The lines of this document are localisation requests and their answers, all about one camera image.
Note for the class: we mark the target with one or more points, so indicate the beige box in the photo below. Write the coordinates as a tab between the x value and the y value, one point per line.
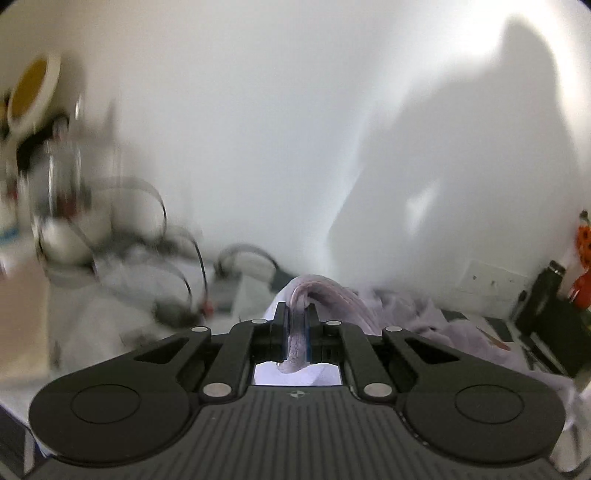
23	323

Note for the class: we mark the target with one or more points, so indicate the lavender fleece pajama top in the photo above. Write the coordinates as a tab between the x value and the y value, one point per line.
323	286

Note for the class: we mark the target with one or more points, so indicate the round yellow white object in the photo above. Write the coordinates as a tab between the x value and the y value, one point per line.
32	87

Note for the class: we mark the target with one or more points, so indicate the white wall outlet panel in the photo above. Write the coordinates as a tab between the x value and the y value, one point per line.
494	279

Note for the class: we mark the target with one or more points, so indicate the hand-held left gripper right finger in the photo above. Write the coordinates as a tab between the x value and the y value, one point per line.
310	332

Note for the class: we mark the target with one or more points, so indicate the black thermos bottle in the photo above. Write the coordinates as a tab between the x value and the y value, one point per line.
540	295

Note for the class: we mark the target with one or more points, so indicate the orange flower bouquet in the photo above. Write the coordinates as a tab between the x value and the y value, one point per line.
585	240

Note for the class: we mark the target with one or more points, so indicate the black box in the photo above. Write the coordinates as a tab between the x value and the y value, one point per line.
563	337

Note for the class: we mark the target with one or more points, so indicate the red vase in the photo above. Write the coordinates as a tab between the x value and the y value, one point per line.
582	290

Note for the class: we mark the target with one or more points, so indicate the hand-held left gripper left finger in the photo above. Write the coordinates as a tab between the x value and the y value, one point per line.
285	332

